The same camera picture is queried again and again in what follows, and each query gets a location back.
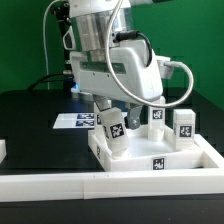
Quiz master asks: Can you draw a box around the black cable bundle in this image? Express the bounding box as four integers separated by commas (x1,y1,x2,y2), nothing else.
27,0,76,91

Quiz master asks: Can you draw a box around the white square tabletop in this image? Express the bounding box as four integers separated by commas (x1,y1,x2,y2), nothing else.
88,125,203,172

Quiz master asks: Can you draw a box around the white cable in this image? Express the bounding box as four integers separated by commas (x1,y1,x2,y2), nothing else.
42,0,61,90

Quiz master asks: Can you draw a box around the white U-shaped obstacle wall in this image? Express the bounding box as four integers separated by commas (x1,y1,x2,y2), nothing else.
0,135,224,202

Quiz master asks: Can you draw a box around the white marker tag sheet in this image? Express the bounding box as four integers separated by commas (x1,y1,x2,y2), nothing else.
53,113,95,129

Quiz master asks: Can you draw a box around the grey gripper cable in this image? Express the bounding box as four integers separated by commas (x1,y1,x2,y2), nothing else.
104,0,195,110

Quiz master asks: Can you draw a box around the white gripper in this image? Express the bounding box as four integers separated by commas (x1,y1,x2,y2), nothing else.
63,28,169,130

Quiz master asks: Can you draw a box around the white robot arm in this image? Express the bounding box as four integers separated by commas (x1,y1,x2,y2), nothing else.
63,0,168,129

